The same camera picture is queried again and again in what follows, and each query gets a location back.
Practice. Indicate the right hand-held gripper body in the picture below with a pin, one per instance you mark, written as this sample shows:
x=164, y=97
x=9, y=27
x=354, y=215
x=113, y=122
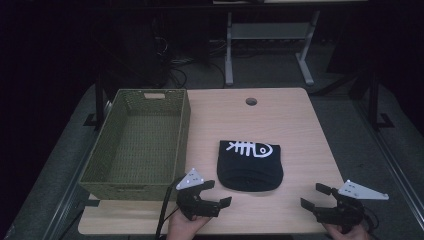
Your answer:
x=346, y=213

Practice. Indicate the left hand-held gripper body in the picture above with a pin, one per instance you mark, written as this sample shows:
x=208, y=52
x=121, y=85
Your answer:
x=193, y=205

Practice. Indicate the black fishbone print beanie hat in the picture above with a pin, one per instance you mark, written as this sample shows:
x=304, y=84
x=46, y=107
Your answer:
x=250, y=170

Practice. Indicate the green woven basket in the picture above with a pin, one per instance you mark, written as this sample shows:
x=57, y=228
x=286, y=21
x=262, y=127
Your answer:
x=143, y=150

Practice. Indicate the person's right hand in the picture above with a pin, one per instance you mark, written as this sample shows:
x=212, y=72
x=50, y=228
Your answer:
x=350, y=236

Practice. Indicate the person's left hand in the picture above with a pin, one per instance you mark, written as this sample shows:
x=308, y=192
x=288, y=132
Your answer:
x=181, y=230

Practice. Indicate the grey metal stand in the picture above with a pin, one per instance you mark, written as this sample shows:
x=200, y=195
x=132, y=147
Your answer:
x=266, y=31

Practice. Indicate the aluminium floor rail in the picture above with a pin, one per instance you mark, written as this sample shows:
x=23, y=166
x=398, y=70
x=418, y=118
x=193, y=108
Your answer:
x=71, y=196
x=393, y=166

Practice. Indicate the black frame post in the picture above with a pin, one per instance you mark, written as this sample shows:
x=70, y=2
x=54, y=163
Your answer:
x=374, y=100
x=99, y=96

